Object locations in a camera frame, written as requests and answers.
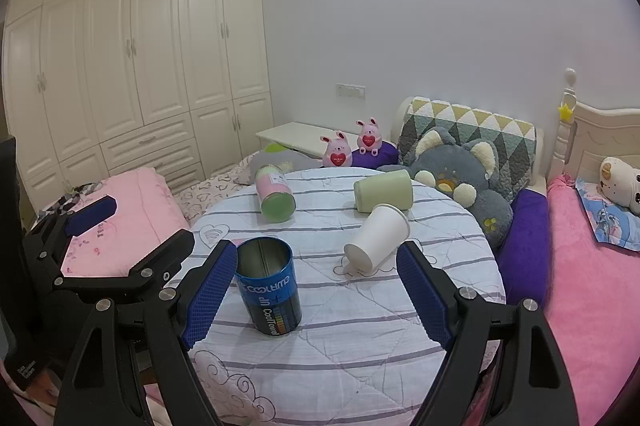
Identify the pale green cup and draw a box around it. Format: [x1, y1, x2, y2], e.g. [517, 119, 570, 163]
[353, 169, 414, 213]

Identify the grey cat plush toy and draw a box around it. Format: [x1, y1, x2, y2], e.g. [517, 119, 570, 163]
[377, 128, 515, 250]

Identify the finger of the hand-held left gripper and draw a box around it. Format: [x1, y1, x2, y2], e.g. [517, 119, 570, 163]
[51, 228, 196, 307]
[22, 195, 119, 289]

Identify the large purple cushion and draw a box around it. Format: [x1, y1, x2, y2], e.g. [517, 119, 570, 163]
[494, 188, 552, 307]

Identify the light pink quilt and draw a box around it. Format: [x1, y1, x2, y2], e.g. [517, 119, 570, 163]
[29, 168, 194, 279]

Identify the pink and green cup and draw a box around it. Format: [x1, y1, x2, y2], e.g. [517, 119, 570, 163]
[254, 164, 297, 225]

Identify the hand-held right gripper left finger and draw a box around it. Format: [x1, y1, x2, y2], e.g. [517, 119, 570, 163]
[55, 240, 239, 426]

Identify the small purple cushion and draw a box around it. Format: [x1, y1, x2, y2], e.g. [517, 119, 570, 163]
[352, 141, 401, 172]

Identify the blue metal tin can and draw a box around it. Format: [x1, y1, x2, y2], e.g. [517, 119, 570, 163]
[235, 236, 303, 336]

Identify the black white checkered cloth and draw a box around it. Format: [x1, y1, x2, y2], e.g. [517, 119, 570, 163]
[44, 180, 109, 217]

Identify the cream wardrobe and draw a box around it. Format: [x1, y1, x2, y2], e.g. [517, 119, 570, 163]
[2, 0, 275, 217]

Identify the white paper cup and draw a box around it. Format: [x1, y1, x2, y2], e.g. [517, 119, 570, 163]
[343, 204, 411, 276]

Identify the cream bed headboard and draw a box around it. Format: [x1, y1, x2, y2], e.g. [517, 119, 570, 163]
[547, 68, 640, 187]

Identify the white plush toy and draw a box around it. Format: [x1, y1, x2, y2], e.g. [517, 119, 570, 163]
[598, 156, 640, 218]

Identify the heart print bed sheet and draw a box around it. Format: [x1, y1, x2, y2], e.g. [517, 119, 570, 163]
[172, 155, 262, 227]

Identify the blue printed pillow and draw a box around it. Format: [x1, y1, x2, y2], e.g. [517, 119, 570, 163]
[574, 176, 640, 253]

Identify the pink bunny plush toy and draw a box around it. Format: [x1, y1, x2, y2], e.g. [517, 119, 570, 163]
[355, 118, 385, 157]
[320, 131, 354, 169]

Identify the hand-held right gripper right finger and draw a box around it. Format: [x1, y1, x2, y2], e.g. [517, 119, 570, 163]
[395, 241, 577, 426]

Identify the bright pink fleece blanket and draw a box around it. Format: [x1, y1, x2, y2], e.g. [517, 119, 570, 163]
[542, 173, 640, 426]

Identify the triangle pattern quilted cover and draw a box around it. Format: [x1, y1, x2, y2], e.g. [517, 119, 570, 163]
[397, 96, 545, 205]

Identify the cream nightstand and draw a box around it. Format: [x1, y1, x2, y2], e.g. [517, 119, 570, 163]
[255, 121, 352, 159]

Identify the striped white quilt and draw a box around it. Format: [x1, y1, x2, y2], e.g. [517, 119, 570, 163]
[144, 166, 507, 426]

